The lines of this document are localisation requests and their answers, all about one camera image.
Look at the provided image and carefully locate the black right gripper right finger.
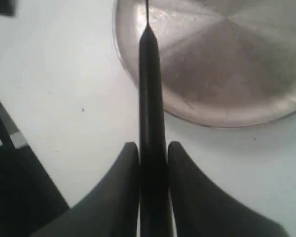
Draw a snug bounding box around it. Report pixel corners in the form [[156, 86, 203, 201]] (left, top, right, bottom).
[[168, 142, 288, 237]]

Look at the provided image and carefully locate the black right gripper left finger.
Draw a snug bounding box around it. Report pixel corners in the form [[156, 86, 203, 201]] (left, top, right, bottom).
[[33, 142, 140, 237]]

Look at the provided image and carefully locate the black kitchen knife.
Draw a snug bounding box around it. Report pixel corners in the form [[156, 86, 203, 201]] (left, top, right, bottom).
[[138, 0, 175, 237]]

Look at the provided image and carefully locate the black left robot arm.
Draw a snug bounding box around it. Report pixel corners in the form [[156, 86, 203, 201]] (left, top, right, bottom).
[[0, 114, 70, 237]]

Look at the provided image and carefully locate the round steel plate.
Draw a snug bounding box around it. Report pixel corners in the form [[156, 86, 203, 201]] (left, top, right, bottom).
[[113, 0, 296, 128]]

